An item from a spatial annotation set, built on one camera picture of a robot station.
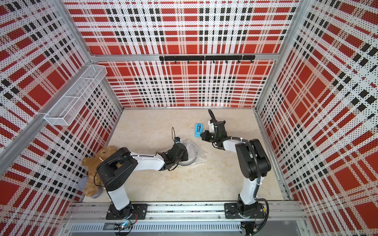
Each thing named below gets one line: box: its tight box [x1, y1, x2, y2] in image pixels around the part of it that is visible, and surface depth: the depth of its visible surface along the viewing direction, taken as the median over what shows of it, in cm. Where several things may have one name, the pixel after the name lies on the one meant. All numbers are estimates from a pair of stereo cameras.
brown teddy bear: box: [82, 145, 117, 198], surface depth 81 cm
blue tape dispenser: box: [194, 123, 204, 138], surface depth 106 cm
